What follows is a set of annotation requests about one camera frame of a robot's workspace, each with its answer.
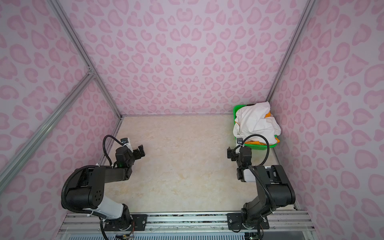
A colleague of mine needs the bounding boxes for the white t-shirt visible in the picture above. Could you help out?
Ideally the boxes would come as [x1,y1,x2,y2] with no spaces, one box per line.
[233,102,271,144]

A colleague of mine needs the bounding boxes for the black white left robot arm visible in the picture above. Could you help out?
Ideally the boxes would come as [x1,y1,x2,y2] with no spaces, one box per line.
[61,145,146,230]

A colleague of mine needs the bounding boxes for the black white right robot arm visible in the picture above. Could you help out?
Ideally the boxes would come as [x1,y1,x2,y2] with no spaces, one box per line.
[227,146,296,233]

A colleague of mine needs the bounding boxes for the green laundry basket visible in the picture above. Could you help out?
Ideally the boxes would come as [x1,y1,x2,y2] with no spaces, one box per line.
[233,104,280,151]

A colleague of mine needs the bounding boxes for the orange garment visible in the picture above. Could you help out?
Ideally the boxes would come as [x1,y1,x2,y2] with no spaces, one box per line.
[265,113,282,145]

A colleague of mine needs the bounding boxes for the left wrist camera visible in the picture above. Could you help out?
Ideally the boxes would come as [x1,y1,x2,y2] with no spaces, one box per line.
[121,138,133,152]

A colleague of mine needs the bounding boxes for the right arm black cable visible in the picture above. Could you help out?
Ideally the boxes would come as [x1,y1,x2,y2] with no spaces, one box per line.
[241,134,271,167]

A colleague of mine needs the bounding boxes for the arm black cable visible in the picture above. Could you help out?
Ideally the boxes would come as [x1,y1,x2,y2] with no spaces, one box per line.
[241,134,271,167]
[102,134,124,167]

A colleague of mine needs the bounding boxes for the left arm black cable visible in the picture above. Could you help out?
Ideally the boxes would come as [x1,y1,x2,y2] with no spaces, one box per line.
[102,134,124,167]

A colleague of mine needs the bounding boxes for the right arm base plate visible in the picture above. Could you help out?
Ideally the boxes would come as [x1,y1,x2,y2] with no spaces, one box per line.
[227,212,270,231]

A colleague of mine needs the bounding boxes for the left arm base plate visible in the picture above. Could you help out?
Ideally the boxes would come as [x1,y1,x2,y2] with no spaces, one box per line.
[104,214,148,232]

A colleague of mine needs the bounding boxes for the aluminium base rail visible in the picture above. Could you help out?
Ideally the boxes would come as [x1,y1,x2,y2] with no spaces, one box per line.
[56,209,316,238]

